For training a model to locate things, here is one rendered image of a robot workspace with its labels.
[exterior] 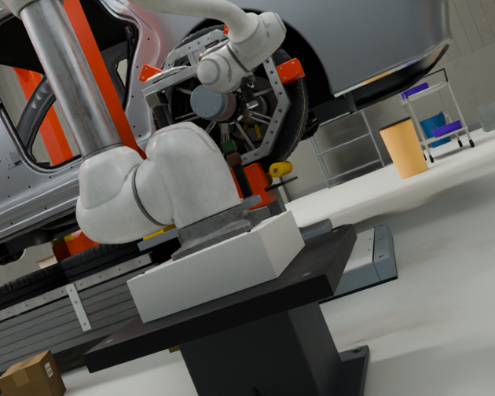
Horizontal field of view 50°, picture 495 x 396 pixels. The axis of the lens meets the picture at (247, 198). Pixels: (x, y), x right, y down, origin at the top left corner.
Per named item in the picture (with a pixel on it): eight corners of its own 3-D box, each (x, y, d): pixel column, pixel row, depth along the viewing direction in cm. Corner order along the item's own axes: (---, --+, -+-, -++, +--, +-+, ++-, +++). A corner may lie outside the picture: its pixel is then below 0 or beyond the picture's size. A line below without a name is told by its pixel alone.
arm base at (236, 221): (269, 222, 106) (258, 196, 106) (170, 262, 110) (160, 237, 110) (277, 215, 124) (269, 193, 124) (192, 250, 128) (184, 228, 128)
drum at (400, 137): (430, 166, 572) (409, 116, 572) (432, 169, 538) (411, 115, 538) (397, 178, 582) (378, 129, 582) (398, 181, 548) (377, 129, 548)
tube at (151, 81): (203, 75, 215) (193, 50, 214) (186, 68, 196) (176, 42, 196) (166, 93, 219) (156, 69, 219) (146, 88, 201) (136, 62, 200)
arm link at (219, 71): (220, 100, 165) (253, 75, 162) (204, 97, 150) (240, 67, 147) (200, 73, 166) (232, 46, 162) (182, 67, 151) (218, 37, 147)
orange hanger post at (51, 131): (110, 243, 544) (20, 20, 543) (100, 247, 526) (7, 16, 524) (95, 249, 549) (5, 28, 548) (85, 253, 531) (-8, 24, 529)
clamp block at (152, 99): (170, 104, 205) (164, 91, 205) (160, 102, 196) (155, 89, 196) (158, 109, 207) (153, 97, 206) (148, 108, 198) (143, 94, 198)
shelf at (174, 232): (262, 201, 188) (259, 193, 188) (251, 207, 172) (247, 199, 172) (159, 242, 200) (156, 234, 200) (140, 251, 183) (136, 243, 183)
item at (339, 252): (394, 444, 86) (324, 273, 86) (140, 500, 101) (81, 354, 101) (396, 332, 134) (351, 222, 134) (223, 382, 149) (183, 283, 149)
